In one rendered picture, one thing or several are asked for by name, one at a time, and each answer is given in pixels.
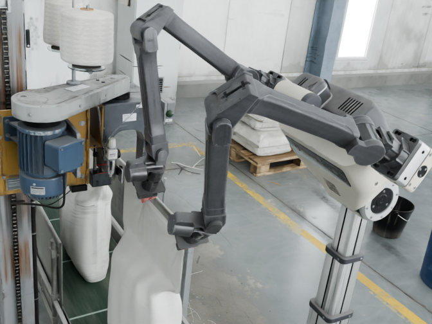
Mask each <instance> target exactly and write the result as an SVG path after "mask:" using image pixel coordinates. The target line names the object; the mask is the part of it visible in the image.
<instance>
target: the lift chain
mask: <svg viewBox="0 0 432 324"><path fill-rule="evenodd" d="M0 12H1V33H2V34H1V38H2V51H3V71H4V91H5V92H4V96H5V108H6V109H12V107H11V85H10V65H9V63H10V60H9V47H8V25H7V22H8V21H7V14H6V12H7V10H6V9H0ZM3 13H5V14H3ZM3 18H5V19H3ZM3 23H5V24H3ZM3 28H6V29H5V30H3ZM3 33H6V35H3ZM4 38H7V39H6V40H3V39H4ZM4 43H6V45H4ZM4 48H7V49H4ZM5 53H7V55H5ZM5 58H8V59H5ZM5 62H7V63H8V64H5ZM5 68H8V69H5ZM6 72H8V74H6ZM6 77H8V78H6ZM6 82H8V83H6ZM6 86H9V87H8V88H6ZM7 91H9V93H7ZM6 96H9V97H6ZM7 100H9V102H7ZM7 105H10V106H7ZM12 197H13V198H12ZM10 200H11V202H12V201H15V202H16V193H14V194H10ZM13 208H15V209H13ZM13 212H15V213H13ZM11 213H12V236H13V258H14V266H15V267H14V271H15V292H16V305H17V324H23V319H22V318H23V316H22V306H21V305H22V303H21V281H20V279H21V277H20V267H19V266H20V265H19V240H18V226H17V205H16V204H15V205H12V204H11ZM14 216H15V217H14ZM14 219H16V220H14ZM14 223H15V224H14ZM14 227H16V228H14ZM15 230H16V231H15ZM15 234H16V235H15ZM16 241H17V242H16ZM15 245H16V246H15ZM16 252H17V253H16ZM16 259H17V260H16ZM17 262H18V263H17ZM16 266H18V267H16ZM16 269H18V270H16ZM17 276H18V277H17ZM18 286H19V287H18ZM18 289H19V290H18ZM19 299H20V300H19ZM19 302H20V303H19ZM19 315H20V316H19ZM19 318H20V319H19ZM19 321H20V322H19Z"/></svg>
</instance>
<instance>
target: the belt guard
mask: <svg viewBox="0 0 432 324"><path fill-rule="evenodd" d="M96 79H97V78H90V79H87V80H80V81H81V84H84V85H87V86H90V87H88V88H85V89H80V90H77V91H68V90H65V88H68V87H73V86H75V85H67V84H59V85H53V86H49V87H43V88H38V89H32V90H28V91H22V92H19V93H16V94H14V95H13V96H12V97H11V107H12V116H13V117H15V118H17V119H19V120H22V121H26V122H35V123H50V122H58V121H61V120H65V119H67V118H69V117H72V116H74V115H76V114H78V113H81V112H83V111H86V110H88V109H90V108H92V107H95V106H97V105H100V104H102V103H104V102H106V101H109V100H111V99H113V98H116V97H117V96H120V95H123V94H125V93H128V92H129V88H130V78H129V77H128V76H126V75H107V76H103V77H102V76H101V77H98V79H99V81H97V80H96ZM102 81H104V82H105V83H102Z"/></svg>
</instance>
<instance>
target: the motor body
mask: <svg viewBox="0 0 432 324"><path fill-rule="evenodd" d="M65 130H66V122H65V121H64V120H62V122H61V124H59V125H57V126H55V127H50V128H35V127H29V126H27V125H25V124H24V123H23V122H22V120H20V121H19V122H18V123H17V144H18V158H19V167H20V170H19V181H20V189H21V192H22V193H23V194H24V195H25V196H27V197H29V198H30V199H35V200H39V201H45V200H50V199H55V198H57V197H59V196H61V195H62V194H63V180H62V174H59V173H58V172H57V171H55V170H53V169H52V168H50V167H48V166H46V165H45V152H44V144H45V142H46V141H49V140H52V139H55V138H59V137H62V136H66V131H65Z"/></svg>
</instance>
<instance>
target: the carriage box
mask: <svg viewBox="0 0 432 324"><path fill-rule="evenodd" d="M5 116H12V110H11V109H6V110H0V196H4V195H9V194H18V193H22V192H21V189H16V190H8V191H7V185H6V179H9V178H15V177H19V170H20V167H19V158H18V144H17V143H16V142H14V141H5V137H4V125H3V118H4V117H5ZM67 119H68V120H69V121H70V122H71V123H72V124H73V125H74V126H75V127H76V129H77V130H78V131H79V132H80V139H81V140H83V141H84V165H83V166H81V167H80V177H79V178H76V177H75V176H74V175H73V173H72V172H67V186H73V185H82V184H86V183H87V184H89V124H90V109H88V110H86V111H83V112H81V113H78V114H76V115H74V116H72V117H69V118H67Z"/></svg>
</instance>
